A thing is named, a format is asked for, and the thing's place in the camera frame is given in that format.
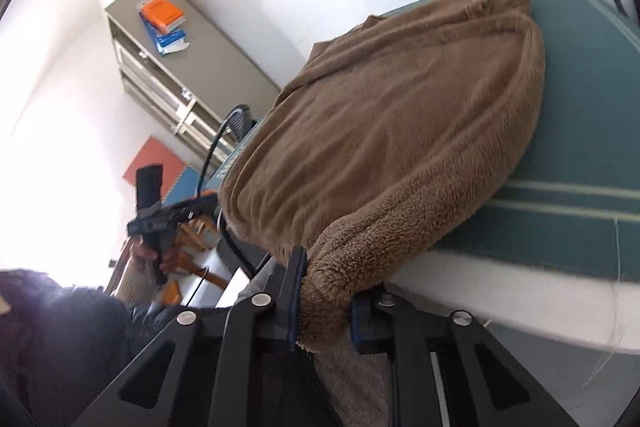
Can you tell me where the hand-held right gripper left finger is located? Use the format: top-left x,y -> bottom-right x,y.
75,245 -> 307,427

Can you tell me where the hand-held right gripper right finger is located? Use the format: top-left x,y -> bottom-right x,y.
350,287 -> 576,427

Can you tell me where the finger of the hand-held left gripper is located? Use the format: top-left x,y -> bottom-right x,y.
170,196 -> 219,223

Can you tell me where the brown fleece jacket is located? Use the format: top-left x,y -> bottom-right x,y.
218,0 -> 547,354

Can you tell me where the person's left hand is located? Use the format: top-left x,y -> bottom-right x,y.
130,239 -> 181,278

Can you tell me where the blue foam puzzle mat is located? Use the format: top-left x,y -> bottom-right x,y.
165,164 -> 221,200

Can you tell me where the red foam puzzle mat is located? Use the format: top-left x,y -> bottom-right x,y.
122,135 -> 187,208

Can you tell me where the beige cabinet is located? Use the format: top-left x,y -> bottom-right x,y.
104,0 -> 283,148

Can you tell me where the person's dark jacket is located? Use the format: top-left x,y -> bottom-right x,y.
0,269 -> 173,427

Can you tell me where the blue box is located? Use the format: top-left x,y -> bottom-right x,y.
140,17 -> 191,56

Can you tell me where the orange box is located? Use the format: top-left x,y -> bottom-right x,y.
138,0 -> 185,32

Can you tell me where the teal mat with pale stripes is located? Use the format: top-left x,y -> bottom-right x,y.
220,0 -> 640,283

